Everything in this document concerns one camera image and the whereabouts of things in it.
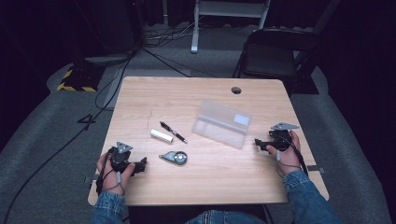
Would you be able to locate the clear plastic pencil case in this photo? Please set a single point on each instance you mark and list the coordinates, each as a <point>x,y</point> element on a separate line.
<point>221,123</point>

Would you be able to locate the white metal stand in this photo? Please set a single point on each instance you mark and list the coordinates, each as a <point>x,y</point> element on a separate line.
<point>230,9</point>

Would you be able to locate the person's legs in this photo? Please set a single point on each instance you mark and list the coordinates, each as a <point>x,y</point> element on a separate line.
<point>224,217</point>

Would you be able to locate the white plastic tube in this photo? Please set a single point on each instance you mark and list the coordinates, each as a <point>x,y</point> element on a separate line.
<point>161,136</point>

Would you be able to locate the person's right hand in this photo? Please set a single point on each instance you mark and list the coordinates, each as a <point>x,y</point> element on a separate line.
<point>289,158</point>

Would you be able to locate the black pen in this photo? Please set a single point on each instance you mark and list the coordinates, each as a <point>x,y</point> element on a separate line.
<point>173,132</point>

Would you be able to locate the grey metal bar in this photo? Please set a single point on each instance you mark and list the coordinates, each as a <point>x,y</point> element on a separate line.
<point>325,15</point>

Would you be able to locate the grey tape strip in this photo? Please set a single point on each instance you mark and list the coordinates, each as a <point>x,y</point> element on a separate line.
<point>90,179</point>

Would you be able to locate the black folding chair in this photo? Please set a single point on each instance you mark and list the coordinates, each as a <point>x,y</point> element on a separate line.
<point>274,53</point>

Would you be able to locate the grey correction tape dispenser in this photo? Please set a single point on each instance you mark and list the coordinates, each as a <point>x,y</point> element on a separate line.
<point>174,157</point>

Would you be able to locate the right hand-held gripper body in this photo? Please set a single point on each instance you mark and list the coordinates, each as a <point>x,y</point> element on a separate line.
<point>280,137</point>

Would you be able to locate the black yellow striped base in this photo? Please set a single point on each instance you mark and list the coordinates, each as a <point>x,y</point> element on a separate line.
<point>81,79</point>

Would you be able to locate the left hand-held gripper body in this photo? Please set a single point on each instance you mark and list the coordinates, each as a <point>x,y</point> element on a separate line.
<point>120,160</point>

